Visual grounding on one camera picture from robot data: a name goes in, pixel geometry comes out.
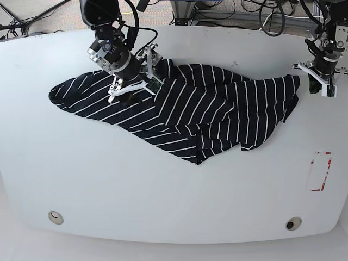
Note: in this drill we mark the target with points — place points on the table cable grommet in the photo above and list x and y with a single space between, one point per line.
293 224
55 217

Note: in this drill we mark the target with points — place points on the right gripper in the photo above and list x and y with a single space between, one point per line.
117 59

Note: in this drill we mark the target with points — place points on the red tape rectangle marking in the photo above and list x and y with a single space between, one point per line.
318 171

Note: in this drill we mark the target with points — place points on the left table cable grommet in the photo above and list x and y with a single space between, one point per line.
55 217

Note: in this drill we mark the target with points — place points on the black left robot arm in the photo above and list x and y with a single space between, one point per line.
327 47

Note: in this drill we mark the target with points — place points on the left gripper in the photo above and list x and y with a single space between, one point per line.
322 68

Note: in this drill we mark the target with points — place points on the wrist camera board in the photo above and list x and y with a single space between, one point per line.
154 85
329 90

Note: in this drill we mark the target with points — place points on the black tripod legs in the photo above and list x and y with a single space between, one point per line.
20 27

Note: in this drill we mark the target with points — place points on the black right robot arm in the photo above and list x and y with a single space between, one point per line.
105 19

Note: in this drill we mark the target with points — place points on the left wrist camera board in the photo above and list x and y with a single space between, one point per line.
329 90

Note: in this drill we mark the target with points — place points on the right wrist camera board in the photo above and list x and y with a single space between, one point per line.
154 85

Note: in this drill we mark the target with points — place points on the black white striped T-shirt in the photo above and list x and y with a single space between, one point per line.
198 112

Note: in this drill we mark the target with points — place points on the right table cable grommet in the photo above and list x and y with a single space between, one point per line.
293 224

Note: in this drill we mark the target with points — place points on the aluminium frame stand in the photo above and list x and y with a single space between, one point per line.
182 12

